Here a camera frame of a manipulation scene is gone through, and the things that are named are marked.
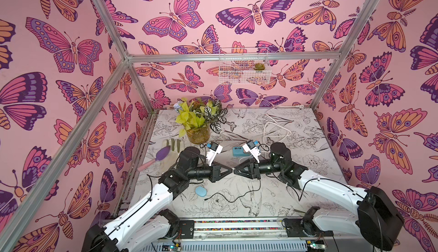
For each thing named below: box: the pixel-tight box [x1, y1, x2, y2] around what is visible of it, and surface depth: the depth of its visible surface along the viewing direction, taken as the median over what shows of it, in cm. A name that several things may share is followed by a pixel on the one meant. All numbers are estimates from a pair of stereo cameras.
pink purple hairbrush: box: [136, 145, 171, 172], surface depth 100 cm
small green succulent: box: [253, 62, 266, 71], surface depth 95 cm
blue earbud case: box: [195, 185, 208, 197], surface depth 85 cm
